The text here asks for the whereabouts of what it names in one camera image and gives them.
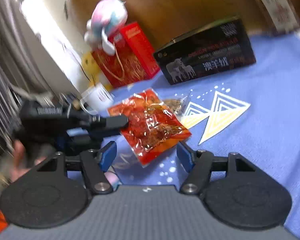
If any wooden board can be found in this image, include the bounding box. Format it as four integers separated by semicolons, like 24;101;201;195
65;0;268;49

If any red spicy snack packet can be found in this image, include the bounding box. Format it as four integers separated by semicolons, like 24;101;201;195
108;88;191;166

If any yellow plush toy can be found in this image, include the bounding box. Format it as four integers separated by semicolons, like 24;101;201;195
81;52;113;92

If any pastel plush toy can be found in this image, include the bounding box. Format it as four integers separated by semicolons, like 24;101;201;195
84;0;128;56

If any red gift bag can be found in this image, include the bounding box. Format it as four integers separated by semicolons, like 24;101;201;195
92;22;160;88

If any black sheep-print cardboard box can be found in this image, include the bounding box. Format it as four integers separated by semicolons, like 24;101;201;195
153;16;256;85

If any glass nut jar gold lid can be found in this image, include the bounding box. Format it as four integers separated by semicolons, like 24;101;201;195
255;0;300;36

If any white mug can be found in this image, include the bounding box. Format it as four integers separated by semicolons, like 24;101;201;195
79;83;114;115

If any person's left hand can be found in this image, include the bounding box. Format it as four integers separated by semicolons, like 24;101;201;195
7;139;47;183

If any blue printed tablecloth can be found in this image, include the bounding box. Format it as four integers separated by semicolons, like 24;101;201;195
72;21;300;239

